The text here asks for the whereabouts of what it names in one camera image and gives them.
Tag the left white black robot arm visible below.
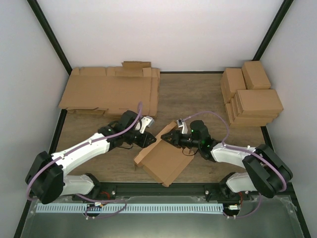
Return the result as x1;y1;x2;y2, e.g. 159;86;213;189
25;110;156;204

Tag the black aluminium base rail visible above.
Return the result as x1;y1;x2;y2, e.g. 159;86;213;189
97;182;224;201

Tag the folded cardboard box back right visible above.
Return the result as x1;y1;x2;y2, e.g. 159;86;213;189
241;61;271;89

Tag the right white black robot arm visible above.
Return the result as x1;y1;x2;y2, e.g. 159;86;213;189
161;120;293;200

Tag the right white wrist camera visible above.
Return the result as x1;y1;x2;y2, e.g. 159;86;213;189
176;119;188;134

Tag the brown cardboard paper box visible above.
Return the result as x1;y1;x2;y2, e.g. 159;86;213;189
134;121;194;187

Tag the folded cardboard box front top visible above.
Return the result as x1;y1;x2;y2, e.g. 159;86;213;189
235;89;283;116

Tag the folded cardboard box back left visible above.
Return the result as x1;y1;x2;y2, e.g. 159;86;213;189
220;68;246;104

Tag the light blue slotted cable duct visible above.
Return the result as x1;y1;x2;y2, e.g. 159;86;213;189
36;203;223;214

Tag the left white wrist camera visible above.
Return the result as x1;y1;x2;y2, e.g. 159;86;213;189
139;116;155;134

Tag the folded cardboard box front bottom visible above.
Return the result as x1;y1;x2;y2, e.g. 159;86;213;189
225;103;274;127

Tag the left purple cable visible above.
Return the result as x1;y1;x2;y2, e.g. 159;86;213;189
26;101;143;220

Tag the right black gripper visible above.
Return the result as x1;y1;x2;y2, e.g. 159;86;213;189
161;130;201;149

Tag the stack of flat cardboard sheets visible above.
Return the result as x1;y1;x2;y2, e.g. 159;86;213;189
58;61;160;117

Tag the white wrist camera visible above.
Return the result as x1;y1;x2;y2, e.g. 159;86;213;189
176;119;188;134
139;116;155;134

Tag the folded cardboard box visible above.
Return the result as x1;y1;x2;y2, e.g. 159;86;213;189
225;103;274;127
235;89;283;116
220;68;246;104
241;61;271;89

